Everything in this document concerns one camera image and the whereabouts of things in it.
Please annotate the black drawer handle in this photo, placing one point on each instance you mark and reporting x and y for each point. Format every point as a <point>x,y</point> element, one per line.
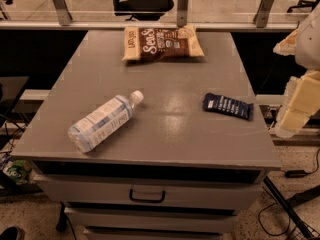
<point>145,197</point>

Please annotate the grey drawer cabinet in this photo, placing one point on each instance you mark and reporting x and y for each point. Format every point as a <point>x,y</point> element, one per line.
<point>211,166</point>

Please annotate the black shoe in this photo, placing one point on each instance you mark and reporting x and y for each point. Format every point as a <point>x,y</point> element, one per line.
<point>12,233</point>

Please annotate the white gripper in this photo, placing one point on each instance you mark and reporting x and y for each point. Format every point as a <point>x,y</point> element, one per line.
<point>310,47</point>

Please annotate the black office chair right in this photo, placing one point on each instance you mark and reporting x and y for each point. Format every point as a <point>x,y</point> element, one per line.
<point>304,4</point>

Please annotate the clear plastic water bottle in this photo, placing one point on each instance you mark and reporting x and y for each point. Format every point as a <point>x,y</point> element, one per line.
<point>97,126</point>

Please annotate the black power adapter with cable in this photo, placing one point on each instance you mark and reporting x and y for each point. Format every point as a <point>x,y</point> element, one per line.
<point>303,173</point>

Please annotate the blue rxbar blueberry wrapper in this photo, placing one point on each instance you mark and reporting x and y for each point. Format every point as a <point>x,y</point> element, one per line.
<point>228,106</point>

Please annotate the green snack package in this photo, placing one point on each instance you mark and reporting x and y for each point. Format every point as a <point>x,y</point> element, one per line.
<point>17,170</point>

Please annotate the black office chair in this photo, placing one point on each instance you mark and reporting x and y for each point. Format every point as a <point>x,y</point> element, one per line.
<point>142,10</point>
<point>304,4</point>

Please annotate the brown sea salt chip bag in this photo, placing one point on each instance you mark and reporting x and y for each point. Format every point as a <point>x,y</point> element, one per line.
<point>157,44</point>

